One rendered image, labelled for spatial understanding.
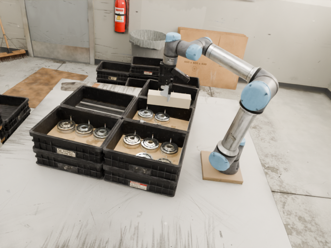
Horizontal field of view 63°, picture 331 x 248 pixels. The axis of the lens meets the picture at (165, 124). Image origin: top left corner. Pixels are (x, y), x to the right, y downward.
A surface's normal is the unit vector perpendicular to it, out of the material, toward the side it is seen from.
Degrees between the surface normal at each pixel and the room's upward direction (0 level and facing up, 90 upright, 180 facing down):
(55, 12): 90
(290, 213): 0
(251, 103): 83
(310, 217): 0
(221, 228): 0
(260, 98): 83
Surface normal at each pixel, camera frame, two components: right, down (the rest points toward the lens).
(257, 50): -0.04, 0.56
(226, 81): -0.03, 0.29
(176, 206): 0.11, -0.83
